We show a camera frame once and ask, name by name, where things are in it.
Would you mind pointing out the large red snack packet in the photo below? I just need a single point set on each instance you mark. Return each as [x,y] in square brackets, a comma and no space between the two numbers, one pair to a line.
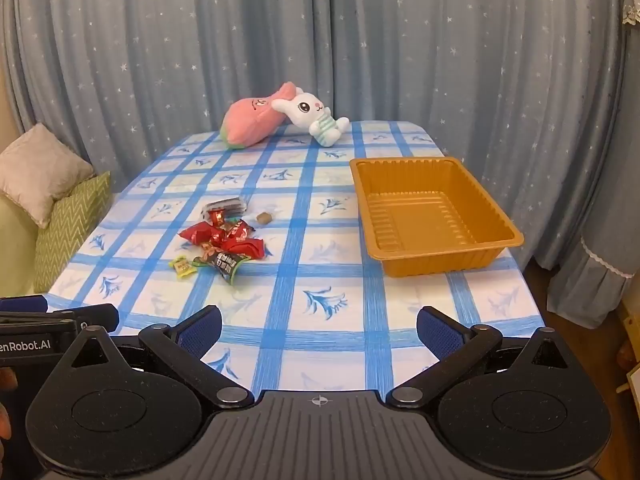
[245,247]

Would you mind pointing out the light green sofa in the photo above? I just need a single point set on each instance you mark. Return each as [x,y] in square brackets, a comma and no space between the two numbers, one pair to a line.
[15,245]

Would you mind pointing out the dark green snack packet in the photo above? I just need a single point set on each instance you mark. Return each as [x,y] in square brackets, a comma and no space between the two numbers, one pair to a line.
[225,264]

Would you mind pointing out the grey snack packet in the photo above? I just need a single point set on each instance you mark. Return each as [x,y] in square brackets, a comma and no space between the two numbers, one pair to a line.
[225,206]

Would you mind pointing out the beige cushion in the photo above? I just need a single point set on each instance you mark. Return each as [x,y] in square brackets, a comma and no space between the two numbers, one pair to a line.
[40,170]

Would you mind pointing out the blue checked tablecloth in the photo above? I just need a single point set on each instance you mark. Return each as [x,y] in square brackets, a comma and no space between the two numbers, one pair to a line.
[320,260]

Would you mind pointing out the grey-blue star curtain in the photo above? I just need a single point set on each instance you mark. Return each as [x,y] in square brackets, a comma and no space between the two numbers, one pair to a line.
[400,35]

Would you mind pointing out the red milk candy packet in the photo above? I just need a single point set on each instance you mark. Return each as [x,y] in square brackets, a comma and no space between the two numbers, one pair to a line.
[197,232]

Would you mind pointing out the wooden furniture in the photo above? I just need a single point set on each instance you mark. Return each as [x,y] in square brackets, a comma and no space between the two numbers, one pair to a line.
[630,355]

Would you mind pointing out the clear brown candy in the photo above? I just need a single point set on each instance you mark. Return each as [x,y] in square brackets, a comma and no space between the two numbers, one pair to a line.
[263,218]

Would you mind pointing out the person's left hand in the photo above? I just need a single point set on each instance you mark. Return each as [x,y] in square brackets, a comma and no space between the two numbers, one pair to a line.
[6,379]

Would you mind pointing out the small red candy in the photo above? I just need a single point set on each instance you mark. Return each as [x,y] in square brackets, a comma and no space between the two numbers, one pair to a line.
[217,217]

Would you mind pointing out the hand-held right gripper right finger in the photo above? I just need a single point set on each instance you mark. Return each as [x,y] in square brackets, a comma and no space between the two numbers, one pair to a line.
[439,334]

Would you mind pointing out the white bunny plush toy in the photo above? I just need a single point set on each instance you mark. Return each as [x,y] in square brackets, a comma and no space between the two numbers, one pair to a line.
[310,110]

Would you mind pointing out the yellow candy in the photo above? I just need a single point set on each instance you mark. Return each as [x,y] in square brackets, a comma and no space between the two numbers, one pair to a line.
[183,266]

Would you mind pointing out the lace trimmed grey cloth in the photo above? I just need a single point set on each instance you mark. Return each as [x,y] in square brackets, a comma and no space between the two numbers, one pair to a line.
[600,280]

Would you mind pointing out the pink plush toy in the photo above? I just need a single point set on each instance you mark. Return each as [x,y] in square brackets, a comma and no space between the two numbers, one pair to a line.
[250,120]

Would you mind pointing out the green zigzag cushion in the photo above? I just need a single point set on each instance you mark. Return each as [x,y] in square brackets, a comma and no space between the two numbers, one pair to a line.
[70,230]

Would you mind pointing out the orange plastic tray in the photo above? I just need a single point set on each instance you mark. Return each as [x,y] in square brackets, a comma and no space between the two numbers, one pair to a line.
[435,215]

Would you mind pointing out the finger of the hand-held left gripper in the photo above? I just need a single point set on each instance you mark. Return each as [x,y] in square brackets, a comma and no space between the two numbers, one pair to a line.
[22,304]
[97,316]

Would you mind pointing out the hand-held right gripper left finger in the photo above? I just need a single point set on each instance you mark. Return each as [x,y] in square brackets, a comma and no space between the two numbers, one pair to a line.
[200,332]

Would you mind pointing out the red green candy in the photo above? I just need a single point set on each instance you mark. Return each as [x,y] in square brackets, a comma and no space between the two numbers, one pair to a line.
[239,229]

